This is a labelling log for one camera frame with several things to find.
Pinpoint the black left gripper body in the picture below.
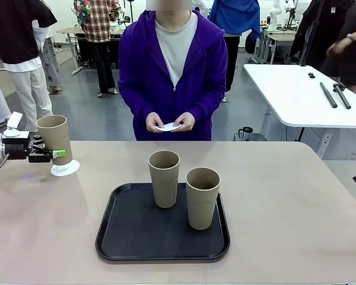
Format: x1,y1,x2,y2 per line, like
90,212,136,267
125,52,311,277
3,138,30,161

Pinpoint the person's right forearm purple sleeve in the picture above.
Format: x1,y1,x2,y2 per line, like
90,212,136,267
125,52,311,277
117,80,155,119

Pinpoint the wooden background desk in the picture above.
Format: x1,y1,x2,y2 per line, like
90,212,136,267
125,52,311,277
56,27,87,75

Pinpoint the person in black tee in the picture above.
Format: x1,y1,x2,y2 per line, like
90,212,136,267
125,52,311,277
0,0,59,133

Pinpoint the black plastic serving tray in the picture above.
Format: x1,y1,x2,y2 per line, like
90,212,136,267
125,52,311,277
95,182,231,262

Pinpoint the person in purple hoodie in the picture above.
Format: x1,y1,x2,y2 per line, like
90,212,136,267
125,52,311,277
117,0,228,142

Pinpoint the person's left forearm purple sleeve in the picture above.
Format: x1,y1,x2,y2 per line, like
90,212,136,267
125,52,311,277
186,80,228,119

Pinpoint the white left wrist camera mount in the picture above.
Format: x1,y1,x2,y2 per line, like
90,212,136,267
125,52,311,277
2,112,30,140

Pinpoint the person's right hand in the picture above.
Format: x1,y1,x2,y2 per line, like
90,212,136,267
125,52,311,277
145,112,164,133

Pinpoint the person's left hand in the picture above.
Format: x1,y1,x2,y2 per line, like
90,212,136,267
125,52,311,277
173,112,196,132

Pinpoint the black bag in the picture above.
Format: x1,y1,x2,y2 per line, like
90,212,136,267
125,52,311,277
244,31,258,55

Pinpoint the white scalloped paper coaster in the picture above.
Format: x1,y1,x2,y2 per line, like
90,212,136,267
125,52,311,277
50,159,80,178

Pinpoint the person in black shirt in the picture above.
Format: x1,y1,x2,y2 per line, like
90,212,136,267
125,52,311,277
320,0,356,96

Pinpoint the black hanging coat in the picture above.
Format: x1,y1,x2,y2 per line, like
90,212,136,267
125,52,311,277
289,0,342,69

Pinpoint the black rod with clamp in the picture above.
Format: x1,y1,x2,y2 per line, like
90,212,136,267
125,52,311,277
332,83,352,110

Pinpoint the white paper slip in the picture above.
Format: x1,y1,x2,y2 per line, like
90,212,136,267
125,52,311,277
154,121,183,133

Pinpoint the person in blue jacket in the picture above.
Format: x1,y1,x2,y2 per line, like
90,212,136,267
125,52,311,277
209,0,261,103

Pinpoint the tall tan paper cup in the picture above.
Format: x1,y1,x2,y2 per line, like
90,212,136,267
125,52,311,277
148,150,181,209
36,115,74,166
185,167,221,231

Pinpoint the person in plaid shirt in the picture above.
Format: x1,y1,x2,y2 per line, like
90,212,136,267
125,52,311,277
73,0,122,98

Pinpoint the person in grey trousers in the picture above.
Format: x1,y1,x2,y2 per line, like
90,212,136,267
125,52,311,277
32,19,63,95

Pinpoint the black metal rod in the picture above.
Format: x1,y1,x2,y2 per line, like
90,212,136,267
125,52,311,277
319,82,338,109

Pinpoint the white background table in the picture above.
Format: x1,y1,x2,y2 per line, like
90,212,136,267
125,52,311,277
243,64,356,158

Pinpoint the grey background desk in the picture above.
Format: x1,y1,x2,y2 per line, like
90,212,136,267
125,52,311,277
259,28,297,65

